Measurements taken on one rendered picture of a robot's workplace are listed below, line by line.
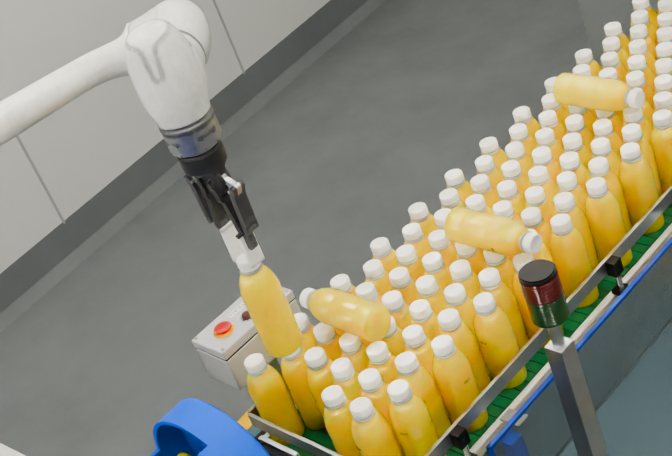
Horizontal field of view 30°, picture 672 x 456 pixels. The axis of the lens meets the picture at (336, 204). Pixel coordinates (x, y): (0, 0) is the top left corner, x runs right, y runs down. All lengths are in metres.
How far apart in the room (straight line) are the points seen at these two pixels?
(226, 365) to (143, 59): 0.78
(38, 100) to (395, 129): 3.26
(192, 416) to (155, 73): 0.58
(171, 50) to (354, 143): 3.34
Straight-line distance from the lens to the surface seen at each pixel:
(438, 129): 5.09
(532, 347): 2.37
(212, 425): 2.07
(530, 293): 2.06
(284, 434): 2.39
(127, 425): 4.26
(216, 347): 2.45
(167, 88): 1.90
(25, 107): 2.05
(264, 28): 5.88
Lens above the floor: 2.50
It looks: 31 degrees down
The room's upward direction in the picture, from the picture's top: 22 degrees counter-clockwise
